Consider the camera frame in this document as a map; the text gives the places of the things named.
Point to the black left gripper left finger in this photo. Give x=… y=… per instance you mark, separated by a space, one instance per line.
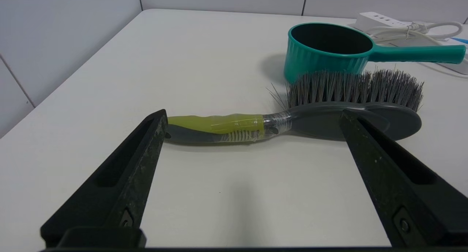
x=120 y=186

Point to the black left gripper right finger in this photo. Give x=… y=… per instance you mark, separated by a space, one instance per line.
x=398 y=186

